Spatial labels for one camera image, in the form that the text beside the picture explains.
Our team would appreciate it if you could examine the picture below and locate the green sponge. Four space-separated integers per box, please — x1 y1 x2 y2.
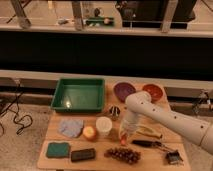
46 142 70 158

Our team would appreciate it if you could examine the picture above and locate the blue crumpled cloth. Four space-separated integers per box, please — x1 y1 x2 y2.
58 119 84 138

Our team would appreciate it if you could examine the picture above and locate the black handled knife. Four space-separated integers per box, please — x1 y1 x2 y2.
132 140 175 152

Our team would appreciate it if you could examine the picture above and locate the red bowl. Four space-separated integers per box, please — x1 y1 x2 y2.
142 84 163 103

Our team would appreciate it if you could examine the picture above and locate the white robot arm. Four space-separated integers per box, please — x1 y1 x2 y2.
119 91 213 155

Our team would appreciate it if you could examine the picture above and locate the black binder clip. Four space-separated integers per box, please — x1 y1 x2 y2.
166 151 183 165

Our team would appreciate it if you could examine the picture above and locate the white cup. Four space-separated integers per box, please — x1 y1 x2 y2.
96 117 113 136

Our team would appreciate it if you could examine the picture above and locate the black white striped ball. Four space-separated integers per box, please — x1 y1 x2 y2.
109 106 120 118

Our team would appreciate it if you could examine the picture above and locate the purple bowl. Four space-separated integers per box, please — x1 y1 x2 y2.
113 82 136 102

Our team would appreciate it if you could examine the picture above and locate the green plastic tray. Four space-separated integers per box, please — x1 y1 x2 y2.
51 78 105 113

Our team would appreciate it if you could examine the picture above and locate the black power cable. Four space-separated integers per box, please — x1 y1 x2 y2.
0 81 34 136

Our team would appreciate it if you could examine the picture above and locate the black eraser block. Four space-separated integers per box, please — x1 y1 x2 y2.
71 148 96 162

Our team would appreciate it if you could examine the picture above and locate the yellow banana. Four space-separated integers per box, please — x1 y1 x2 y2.
136 125 163 139

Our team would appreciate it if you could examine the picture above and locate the red yellow apple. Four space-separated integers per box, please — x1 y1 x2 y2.
83 126 97 141

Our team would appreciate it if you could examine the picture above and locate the bunch of dark grapes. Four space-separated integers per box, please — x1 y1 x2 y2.
104 148 141 165

